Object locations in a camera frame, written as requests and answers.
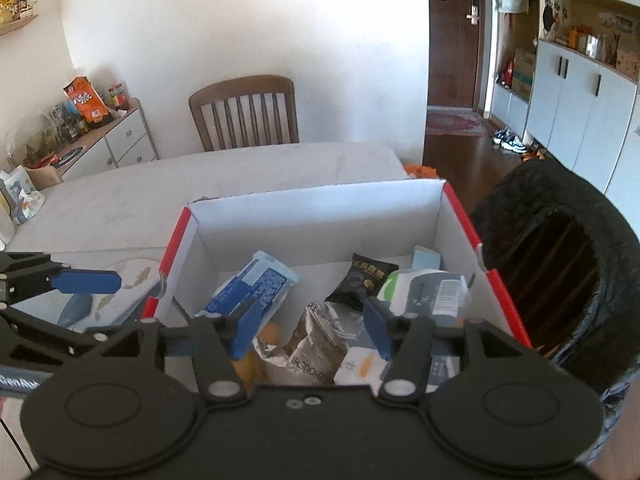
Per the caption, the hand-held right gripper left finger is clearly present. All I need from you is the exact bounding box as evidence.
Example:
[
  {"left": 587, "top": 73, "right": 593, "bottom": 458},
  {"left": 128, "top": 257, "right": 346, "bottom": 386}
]
[{"left": 85, "top": 297, "right": 265, "bottom": 404}]

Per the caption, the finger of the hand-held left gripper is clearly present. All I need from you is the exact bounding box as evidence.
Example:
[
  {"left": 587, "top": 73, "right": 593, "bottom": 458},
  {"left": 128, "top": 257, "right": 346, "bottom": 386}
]
[
  {"left": 0, "top": 295, "right": 174, "bottom": 372},
  {"left": 0, "top": 252, "right": 124, "bottom": 307}
]

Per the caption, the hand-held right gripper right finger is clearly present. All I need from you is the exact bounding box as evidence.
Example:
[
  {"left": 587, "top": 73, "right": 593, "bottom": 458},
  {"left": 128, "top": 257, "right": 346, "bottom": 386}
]
[{"left": 362, "top": 297, "right": 544, "bottom": 403}]

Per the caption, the white orange packet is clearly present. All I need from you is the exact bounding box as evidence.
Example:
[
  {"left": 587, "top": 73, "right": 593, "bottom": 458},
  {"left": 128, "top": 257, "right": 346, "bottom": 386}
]
[{"left": 333, "top": 344, "right": 389, "bottom": 387}]

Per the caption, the blue snack packet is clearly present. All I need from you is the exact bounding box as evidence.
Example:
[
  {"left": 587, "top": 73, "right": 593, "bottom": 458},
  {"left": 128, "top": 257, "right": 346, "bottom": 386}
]
[{"left": 194, "top": 250, "right": 301, "bottom": 322}]

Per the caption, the black snack packet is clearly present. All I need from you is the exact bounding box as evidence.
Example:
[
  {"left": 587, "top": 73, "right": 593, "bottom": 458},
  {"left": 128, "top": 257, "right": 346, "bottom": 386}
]
[{"left": 324, "top": 252, "right": 400, "bottom": 312}]

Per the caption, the silver snack packet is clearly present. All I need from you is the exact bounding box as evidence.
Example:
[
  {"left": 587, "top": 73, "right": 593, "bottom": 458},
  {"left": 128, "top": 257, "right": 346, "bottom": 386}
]
[{"left": 254, "top": 302, "right": 349, "bottom": 387}]

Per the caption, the red cardboard box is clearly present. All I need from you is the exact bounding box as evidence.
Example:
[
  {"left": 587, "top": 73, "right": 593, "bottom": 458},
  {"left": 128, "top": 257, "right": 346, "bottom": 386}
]
[{"left": 154, "top": 179, "right": 534, "bottom": 397}]

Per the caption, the soft tissue pack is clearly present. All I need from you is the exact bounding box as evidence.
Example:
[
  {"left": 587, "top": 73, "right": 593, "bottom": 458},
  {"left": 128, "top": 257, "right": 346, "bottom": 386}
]
[{"left": 12, "top": 187, "right": 47, "bottom": 226}]

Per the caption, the round blue mat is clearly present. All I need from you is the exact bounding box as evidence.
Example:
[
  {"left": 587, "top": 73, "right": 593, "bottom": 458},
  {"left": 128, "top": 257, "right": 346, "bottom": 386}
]
[{"left": 50, "top": 146, "right": 87, "bottom": 167}]

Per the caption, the white side cabinet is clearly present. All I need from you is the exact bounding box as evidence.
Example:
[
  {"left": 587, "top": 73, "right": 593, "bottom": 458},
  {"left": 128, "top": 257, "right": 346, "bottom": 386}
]
[{"left": 24, "top": 97, "right": 160, "bottom": 189}]

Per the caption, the clear display box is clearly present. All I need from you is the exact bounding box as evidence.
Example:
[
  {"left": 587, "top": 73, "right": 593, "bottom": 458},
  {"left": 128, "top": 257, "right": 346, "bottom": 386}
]
[{"left": 24, "top": 104, "right": 83, "bottom": 162}]

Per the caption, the orange plastic bag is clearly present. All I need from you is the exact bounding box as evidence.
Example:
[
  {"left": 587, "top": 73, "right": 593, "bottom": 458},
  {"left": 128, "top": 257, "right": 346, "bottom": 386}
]
[{"left": 403, "top": 162, "right": 442, "bottom": 181}]

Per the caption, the orange snack bag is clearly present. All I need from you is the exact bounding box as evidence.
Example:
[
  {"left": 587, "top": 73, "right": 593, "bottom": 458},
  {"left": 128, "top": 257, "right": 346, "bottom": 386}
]
[{"left": 63, "top": 76, "right": 109, "bottom": 129}]

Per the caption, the patterned door rug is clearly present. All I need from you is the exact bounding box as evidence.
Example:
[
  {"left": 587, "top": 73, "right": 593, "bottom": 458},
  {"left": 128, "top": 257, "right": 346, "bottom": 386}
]
[{"left": 425, "top": 110, "right": 494, "bottom": 137}]

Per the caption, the pair of sneakers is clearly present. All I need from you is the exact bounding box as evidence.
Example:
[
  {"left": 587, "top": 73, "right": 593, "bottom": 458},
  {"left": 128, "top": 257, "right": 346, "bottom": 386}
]
[{"left": 492, "top": 127, "right": 527, "bottom": 154}]

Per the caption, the brown wooden chair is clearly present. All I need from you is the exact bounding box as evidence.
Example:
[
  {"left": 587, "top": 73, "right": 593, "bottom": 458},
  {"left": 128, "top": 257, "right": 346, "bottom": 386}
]
[{"left": 188, "top": 74, "right": 300, "bottom": 154}]

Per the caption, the brown wooden door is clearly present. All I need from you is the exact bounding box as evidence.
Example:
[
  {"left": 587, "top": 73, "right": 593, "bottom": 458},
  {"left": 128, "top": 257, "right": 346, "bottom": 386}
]
[{"left": 426, "top": 0, "right": 485, "bottom": 112}]

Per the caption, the brown cardboard box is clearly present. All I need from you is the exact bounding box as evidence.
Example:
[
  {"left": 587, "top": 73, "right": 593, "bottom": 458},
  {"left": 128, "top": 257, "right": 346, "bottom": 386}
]
[{"left": 510, "top": 48, "right": 537, "bottom": 102}]

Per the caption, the black hanging ornament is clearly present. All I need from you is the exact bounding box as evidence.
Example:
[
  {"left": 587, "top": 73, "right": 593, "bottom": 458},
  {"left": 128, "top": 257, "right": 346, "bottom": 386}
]
[{"left": 541, "top": 0, "right": 559, "bottom": 39}]

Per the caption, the wooden wall shelf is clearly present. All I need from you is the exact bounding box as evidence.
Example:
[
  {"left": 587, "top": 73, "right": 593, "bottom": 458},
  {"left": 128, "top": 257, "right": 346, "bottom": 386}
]
[{"left": 0, "top": 10, "right": 40, "bottom": 37}]

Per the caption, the grey wall cabinet unit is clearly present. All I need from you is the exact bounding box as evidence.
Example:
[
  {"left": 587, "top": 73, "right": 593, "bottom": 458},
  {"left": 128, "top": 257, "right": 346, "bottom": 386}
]
[{"left": 475, "top": 0, "right": 640, "bottom": 197}]

